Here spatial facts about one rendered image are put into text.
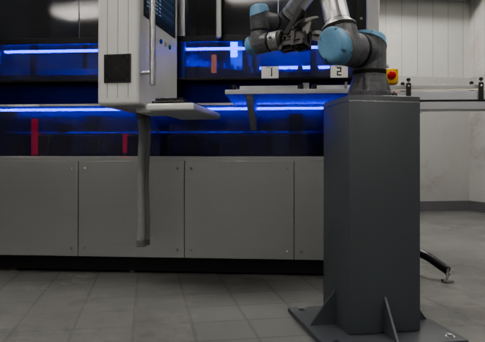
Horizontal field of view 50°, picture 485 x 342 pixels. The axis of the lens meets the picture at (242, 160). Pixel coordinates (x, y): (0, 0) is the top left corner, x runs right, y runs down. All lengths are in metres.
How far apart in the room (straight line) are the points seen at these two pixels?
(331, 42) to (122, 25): 0.89
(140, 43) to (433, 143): 4.95
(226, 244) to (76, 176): 0.85
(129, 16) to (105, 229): 1.11
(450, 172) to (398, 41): 1.68
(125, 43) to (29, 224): 1.18
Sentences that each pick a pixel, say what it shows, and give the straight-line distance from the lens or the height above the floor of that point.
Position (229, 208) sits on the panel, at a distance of 2.64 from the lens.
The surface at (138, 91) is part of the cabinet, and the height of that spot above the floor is 0.86.
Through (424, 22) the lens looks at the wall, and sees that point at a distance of 6.82.
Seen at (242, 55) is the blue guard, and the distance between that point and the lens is 2.68.
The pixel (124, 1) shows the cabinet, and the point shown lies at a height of 1.22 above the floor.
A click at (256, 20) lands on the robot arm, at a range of 2.12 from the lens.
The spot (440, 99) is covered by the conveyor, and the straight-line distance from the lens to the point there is 2.85.
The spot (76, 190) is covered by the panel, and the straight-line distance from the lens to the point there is 2.83.
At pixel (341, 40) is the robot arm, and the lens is 1.74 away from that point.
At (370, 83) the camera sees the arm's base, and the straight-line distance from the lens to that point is 1.84.
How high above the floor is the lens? 0.57
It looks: level
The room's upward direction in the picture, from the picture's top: straight up
